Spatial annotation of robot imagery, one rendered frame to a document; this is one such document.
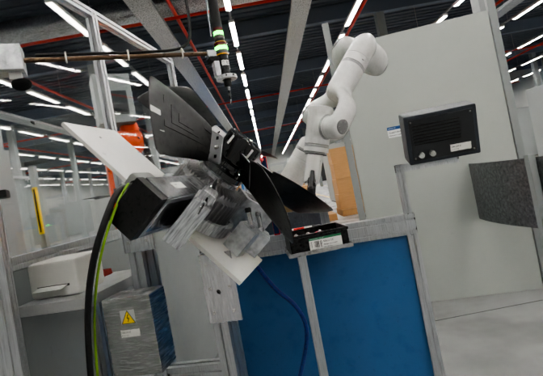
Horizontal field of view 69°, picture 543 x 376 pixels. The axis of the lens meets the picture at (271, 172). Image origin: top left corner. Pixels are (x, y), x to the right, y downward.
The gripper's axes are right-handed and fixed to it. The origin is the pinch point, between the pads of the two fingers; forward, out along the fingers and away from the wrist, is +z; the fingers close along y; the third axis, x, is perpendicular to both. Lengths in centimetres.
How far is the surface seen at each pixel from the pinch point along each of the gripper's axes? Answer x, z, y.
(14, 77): -79, -26, 43
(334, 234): 9.2, 11.7, -5.8
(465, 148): 54, -24, -25
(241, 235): -17.2, 11.7, 22.0
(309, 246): 1.4, 16.8, -3.3
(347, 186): 16, 24, -805
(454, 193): 89, -3, -172
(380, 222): 26.6, 8.1, -27.6
